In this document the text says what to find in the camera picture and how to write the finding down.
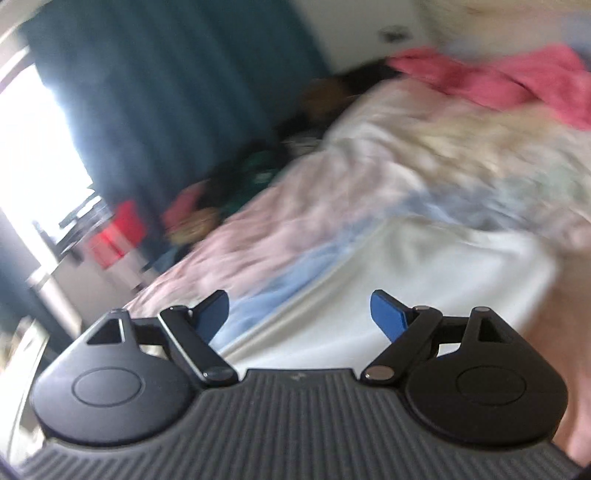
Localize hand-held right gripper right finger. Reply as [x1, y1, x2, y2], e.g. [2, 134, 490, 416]
[360, 289, 513, 385]

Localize red box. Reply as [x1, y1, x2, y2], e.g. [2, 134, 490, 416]
[88, 199, 148, 271]

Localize pink cloth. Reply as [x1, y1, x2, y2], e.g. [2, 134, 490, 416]
[390, 44, 591, 130]

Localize light blue cloth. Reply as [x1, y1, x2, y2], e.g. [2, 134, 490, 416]
[208, 222, 370, 352]

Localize teal curtain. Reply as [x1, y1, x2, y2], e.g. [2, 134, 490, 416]
[18, 0, 331, 222]

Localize white cloth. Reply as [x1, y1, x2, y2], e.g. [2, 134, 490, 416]
[222, 217, 561, 372]

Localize dark clothes pile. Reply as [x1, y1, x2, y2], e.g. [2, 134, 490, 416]
[161, 60, 402, 245]

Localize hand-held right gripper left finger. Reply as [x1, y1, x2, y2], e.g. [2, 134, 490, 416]
[86, 290, 239, 387]

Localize floral bed sheet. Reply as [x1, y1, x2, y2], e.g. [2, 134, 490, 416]
[122, 78, 591, 324]

